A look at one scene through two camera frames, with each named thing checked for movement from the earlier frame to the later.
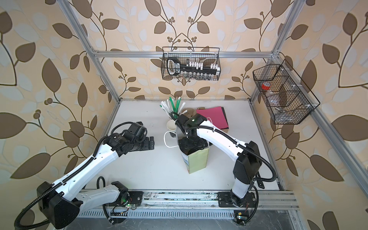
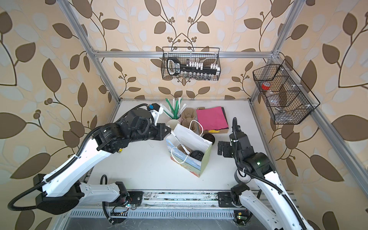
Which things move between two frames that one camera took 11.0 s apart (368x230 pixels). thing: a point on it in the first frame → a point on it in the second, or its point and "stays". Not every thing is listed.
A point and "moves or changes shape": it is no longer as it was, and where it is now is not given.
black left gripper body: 143,144 → 149,131
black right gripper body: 188,143 → 227,150
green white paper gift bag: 197,160 moves or changes shape
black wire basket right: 288,104 stays
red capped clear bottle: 266,86 stays
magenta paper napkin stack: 217,116 stays
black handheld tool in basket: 174,68 stays
